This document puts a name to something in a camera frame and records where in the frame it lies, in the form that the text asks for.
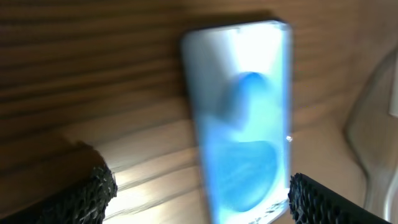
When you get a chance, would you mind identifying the blue Galaxy smartphone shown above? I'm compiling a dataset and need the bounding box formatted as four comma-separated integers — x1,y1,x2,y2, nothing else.
180,19,292,224

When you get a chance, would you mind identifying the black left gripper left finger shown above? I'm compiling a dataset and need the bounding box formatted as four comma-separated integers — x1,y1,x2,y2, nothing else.
0,141,118,224

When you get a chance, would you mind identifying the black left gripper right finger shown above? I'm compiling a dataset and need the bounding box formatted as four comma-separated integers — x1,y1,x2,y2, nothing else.
288,173,391,224

